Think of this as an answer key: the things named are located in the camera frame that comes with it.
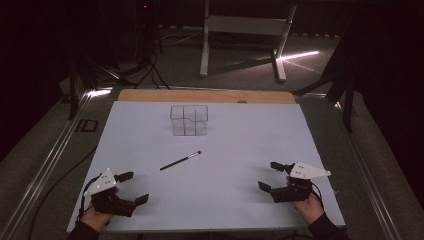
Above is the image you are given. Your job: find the black pen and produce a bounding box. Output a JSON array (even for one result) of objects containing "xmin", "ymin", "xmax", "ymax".
[{"xmin": 159, "ymin": 150, "xmax": 202, "ymax": 171}]

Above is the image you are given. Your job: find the dark metal stand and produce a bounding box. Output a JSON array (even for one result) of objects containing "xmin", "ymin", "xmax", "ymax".
[{"xmin": 292, "ymin": 63, "xmax": 356, "ymax": 134}]

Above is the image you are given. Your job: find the person's right hand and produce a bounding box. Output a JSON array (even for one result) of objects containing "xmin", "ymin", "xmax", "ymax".
[{"xmin": 292, "ymin": 193, "xmax": 325, "ymax": 227}]

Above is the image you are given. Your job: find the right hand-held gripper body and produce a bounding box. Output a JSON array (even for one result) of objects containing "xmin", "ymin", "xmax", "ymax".
[{"xmin": 271, "ymin": 161, "xmax": 332, "ymax": 204}]

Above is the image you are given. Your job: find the person's left hand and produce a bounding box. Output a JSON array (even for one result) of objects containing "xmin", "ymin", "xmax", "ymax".
[{"xmin": 79, "ymin": 204, "xmax": 115, "ymax": 232}]

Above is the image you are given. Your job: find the left hand-held gripper cable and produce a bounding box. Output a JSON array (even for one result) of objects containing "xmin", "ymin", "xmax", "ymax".
[{"xmin": 77, "ymin": 172, "xmax": 102, "ymax": 222}]

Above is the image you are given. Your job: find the right hand-held gripper cable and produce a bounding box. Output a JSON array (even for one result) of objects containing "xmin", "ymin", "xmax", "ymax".
[{"xmin": 310, "ymin": 181, "xmax": 325, "ymax": 209}]

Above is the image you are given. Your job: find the clear plastic organizer box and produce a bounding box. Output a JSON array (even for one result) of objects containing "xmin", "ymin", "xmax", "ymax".
[{"xmin": 169, "ymin": 104, "xmax": 210, "ymax": 137}]

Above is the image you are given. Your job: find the hand-held gripper cable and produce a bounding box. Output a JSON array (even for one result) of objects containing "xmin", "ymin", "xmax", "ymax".
[
  {"xmin": 310, "ymin": 181, "xmax": 325, "ymax": 209},
  {"xmin": 77, "ymin": 172, "xmax": 102, "ymax": 222}
]

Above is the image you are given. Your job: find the white table mat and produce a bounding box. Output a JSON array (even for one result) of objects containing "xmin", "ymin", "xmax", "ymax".
[{"xmin": 66, "ymin": 100, "xmax": 347, "ymax": 234}]

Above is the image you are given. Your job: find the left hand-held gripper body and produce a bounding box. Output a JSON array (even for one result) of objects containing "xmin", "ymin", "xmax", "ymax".
[{"xmin": 83, "ymin": 168, "xmax": 138, "ymax": 218}]

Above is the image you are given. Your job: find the white metal desk frame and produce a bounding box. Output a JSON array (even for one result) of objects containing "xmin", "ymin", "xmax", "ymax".
[{"xmin": 199, "ymin": 0, "xmax": 298, "ymax": 83}]

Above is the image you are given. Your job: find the metal floor rail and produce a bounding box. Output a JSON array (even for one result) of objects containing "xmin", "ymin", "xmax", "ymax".
[
  {"xmin": 334, "ymin": 99, "xmax": 403, "ymax": 240},
  {"xmin": 0, "ymin": 87, "xmax": 114, "ymax": 240}
]

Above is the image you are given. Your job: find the black floor cable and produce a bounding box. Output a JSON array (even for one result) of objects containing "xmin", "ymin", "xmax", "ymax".
[{"xmin": 27, "ymin": 145, "xmax": 98, "ymax": 240}]

